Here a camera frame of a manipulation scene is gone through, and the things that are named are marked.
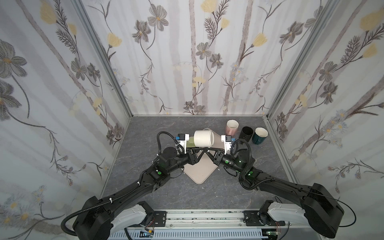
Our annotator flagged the white perforated cable duct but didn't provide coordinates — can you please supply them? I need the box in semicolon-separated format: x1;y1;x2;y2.
107;228;269;240

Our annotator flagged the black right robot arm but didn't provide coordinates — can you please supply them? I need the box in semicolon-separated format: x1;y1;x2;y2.
200;139;345;239

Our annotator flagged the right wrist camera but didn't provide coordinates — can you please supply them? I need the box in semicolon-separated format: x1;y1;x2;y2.
221;135;236;154

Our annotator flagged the dark teal mug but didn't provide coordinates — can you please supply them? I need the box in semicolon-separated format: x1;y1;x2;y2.
252;127;269;145

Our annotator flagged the beige plastic tray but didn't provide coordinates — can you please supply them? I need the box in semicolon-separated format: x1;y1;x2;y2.
182;140;226;185

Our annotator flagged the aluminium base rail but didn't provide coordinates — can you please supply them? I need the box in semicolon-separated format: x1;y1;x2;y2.
107;202;310;240

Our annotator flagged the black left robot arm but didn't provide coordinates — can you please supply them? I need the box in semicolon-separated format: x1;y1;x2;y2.
61;130;215;240

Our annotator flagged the pink mug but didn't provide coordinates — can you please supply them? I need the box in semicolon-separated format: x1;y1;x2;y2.
226;120;239;136

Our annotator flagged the cream white mug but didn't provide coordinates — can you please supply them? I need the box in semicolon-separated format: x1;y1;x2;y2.
194;129;215;148

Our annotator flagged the black mug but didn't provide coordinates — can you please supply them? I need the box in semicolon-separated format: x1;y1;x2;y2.
238;126;254;143

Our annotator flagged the light green mug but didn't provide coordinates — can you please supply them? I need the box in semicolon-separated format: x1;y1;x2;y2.
187;137;196;148

